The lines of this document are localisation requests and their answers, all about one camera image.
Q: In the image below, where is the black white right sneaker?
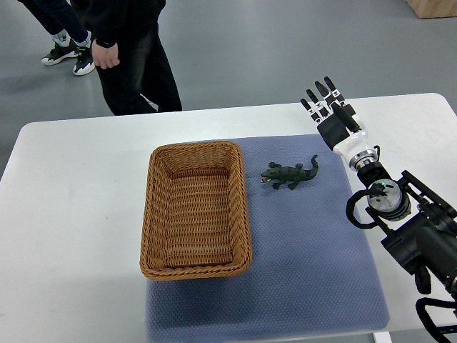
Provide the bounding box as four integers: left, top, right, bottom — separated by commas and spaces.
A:
41, 34, 78, 66

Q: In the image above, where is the white table leg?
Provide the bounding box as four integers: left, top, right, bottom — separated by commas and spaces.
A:
372, 332, 393, 343

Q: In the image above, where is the person's bare hand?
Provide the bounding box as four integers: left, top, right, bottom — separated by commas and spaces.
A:
92, 40, 120, 69

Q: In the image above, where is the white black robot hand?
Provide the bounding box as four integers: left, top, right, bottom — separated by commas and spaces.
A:
301, 76, 374, 159

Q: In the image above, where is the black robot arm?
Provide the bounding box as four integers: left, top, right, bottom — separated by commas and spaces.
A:
301, 77, 456, 342

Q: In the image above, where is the wooden box corner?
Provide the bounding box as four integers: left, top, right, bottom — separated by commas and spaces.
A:
406, 0, 456, 19

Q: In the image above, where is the dark green toy crocodile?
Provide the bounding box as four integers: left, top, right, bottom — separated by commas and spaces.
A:
261, 154, 318, 190

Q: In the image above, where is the brown wicker basket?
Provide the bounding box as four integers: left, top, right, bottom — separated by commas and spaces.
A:
139, 141, 253, 282

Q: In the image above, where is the person in black clothes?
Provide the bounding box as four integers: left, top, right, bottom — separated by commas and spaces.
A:
71, 1, 182, 116

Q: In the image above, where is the person in dark jeans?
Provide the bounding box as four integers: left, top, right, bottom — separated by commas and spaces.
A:
20, 0, 88, 43

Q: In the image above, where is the black white left sneaker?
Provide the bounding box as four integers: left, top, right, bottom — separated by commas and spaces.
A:
73, 31, 95, 76

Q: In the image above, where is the blue textured mat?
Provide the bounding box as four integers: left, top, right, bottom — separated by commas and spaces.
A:
145, 134, 390, 342

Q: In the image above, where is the black white sneaker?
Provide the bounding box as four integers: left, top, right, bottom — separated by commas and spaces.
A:
41, 34, 78, 66
73, 31, 95, 76

